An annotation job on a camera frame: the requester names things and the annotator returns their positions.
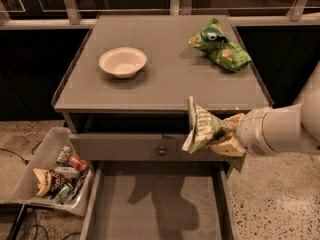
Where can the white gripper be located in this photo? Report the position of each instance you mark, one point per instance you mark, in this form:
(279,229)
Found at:
(252,130)

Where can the green jalapeno chip bag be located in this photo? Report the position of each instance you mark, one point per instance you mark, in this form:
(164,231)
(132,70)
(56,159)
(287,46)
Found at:
(205,127)

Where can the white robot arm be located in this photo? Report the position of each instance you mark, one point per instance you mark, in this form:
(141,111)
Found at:
(267,131)

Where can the round metal drawer knob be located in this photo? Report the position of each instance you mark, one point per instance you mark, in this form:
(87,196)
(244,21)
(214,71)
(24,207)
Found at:
(162,151)

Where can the bright green chip bag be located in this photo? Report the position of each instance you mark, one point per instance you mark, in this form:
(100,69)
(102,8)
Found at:
(220,50)

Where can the grey drawer cabinet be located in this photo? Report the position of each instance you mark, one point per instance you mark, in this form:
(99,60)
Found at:
(154,100)

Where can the grey open middle drawer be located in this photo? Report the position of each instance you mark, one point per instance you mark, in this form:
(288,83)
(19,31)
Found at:
(159,201)

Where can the grey top drawer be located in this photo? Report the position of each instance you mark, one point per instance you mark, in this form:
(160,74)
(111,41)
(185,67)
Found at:
(136,147)

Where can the dark blue snack bag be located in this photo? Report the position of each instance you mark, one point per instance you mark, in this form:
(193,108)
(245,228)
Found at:
(79,183)

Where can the brown snack bag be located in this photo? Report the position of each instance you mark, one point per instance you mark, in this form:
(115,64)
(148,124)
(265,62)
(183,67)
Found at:
(49,181)

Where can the white paper bowl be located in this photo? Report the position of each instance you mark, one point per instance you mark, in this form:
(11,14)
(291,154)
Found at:
(122,62)

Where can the red soda can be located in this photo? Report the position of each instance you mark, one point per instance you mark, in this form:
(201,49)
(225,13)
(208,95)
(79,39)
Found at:
(78,162)

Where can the silver water bottle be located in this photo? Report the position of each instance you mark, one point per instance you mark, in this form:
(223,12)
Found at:
(67,172)

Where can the green soda can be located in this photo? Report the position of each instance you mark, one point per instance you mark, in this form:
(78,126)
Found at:
(64,155)

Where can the green can lower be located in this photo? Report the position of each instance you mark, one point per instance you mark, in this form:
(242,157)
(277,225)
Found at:
(63,194)

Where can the clear plastic storage bin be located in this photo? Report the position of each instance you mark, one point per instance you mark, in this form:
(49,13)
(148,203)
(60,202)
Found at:
(45,158)

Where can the metal window railing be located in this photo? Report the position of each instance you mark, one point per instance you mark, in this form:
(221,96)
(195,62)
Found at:
(79,14)

